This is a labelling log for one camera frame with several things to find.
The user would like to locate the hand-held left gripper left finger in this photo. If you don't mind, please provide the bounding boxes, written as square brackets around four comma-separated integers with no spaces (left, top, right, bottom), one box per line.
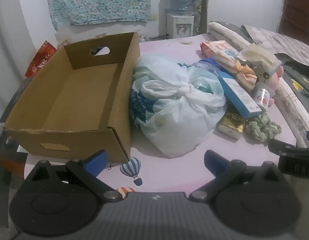
[24,149,123,203]

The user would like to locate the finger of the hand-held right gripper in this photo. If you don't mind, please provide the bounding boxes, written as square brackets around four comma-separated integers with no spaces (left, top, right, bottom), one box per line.
[268,139,298,155]

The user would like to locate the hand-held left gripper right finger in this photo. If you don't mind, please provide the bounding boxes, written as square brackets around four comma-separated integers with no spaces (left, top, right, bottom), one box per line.
[188,149,285,203]

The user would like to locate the green patterned cloth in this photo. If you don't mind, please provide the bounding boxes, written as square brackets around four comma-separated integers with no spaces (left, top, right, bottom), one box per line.
[245,111,282,144]

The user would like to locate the gold tissue packet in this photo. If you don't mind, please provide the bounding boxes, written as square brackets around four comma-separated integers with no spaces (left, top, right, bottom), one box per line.
[218,111,246,140]

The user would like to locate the brown cardboard box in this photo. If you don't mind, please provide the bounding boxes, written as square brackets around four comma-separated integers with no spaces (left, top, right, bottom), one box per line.
[3,32,141,163]

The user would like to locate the pink plush doll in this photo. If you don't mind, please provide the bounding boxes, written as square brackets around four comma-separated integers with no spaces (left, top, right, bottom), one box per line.
[254,64,285,105]

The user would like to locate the long blue box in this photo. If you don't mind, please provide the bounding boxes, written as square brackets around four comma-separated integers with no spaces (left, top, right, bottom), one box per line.
[194,58,263,119]

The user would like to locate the orange striped cloth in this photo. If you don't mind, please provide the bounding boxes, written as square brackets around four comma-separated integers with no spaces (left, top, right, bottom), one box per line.
[226,59,258,92]

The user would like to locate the beige cloth packet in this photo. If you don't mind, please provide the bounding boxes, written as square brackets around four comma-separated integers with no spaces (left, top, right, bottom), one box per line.
[238,44,281,70]

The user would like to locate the white knotted plastic bag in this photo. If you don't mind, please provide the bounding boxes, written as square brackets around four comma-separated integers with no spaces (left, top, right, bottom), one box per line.
[131,54,227,158]

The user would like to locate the dark grey printed cloth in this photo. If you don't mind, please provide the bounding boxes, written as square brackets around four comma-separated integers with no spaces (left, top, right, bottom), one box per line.
[277,54,309,120]

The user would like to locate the grey printed blanket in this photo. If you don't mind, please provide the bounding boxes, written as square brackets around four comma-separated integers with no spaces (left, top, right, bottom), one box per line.
[241,24,309,148]

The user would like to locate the pink wipes packet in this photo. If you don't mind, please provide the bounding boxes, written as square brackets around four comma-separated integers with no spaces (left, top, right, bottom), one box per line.
[200,40,238,62]

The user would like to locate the red snack bag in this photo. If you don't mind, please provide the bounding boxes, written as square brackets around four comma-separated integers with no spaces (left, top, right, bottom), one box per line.
[25,40,57,78]

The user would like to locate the white folded blanket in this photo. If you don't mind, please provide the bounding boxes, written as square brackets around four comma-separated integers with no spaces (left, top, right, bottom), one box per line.
[208,21,252,49]

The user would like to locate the brown wooden door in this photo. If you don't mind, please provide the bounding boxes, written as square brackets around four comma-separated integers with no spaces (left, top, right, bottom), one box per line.
[278,0,309,40]

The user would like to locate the white water dispenser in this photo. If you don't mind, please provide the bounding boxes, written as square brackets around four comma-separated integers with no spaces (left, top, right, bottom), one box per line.
[166,14,195,39]

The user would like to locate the teal patterned wall cloth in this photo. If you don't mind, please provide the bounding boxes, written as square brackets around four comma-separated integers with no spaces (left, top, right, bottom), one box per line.
[47,0,162,26]

